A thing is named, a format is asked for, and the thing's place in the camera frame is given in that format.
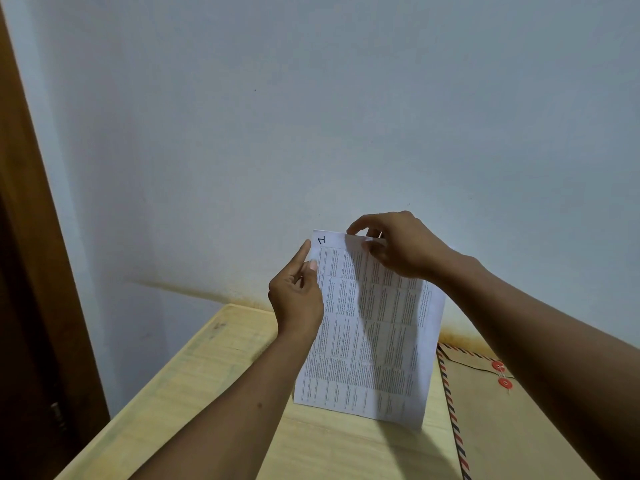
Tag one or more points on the person's right hand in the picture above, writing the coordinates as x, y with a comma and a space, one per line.
410, 249

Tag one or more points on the person's left hand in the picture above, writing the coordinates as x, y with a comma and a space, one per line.
297, 304

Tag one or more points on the printed paper sheet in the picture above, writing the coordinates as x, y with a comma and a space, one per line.
380, 354

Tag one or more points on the brown envelope with striped edge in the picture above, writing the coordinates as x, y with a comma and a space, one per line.
500, 434

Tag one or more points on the person's right forearm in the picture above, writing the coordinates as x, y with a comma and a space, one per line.
550, 344

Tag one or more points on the person's left forearm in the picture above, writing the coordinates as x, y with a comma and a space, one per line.
235, 419

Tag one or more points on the metal door hinge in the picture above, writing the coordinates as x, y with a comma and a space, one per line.
58, 418

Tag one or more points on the dark wooden door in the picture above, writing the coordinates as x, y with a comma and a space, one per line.
25, 394

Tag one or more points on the brown wooden door frame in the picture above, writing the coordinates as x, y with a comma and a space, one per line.
40, 219

